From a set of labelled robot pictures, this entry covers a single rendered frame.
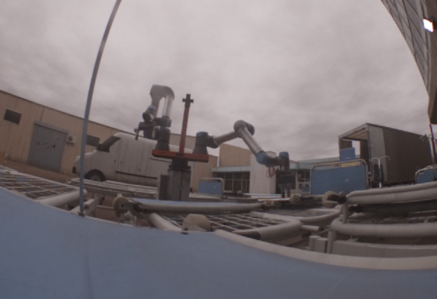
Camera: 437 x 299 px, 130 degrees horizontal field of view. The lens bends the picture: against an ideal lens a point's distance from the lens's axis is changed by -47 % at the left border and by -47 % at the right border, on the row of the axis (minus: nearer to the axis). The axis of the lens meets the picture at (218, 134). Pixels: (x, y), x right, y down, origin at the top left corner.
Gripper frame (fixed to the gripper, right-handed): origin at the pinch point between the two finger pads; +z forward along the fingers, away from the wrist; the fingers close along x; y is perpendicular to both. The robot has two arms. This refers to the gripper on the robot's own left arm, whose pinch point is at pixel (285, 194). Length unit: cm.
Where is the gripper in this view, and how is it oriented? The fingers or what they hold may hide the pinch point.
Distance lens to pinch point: 140.5
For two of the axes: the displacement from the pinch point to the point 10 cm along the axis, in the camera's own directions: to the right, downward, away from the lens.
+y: 8.2, 2.1, 5.3
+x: -5.7, 2.7, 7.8
